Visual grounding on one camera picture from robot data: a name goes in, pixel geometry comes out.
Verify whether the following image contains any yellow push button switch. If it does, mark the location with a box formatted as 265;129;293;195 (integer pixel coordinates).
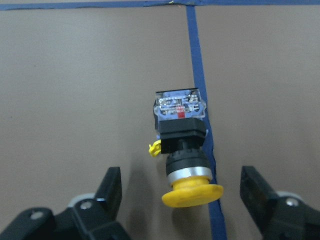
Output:
148;88;224;208

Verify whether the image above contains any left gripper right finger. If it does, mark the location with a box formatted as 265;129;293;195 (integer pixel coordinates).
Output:
239;166;320;240

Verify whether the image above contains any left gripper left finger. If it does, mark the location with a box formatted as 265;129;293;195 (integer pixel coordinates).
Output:
0;167;130;240

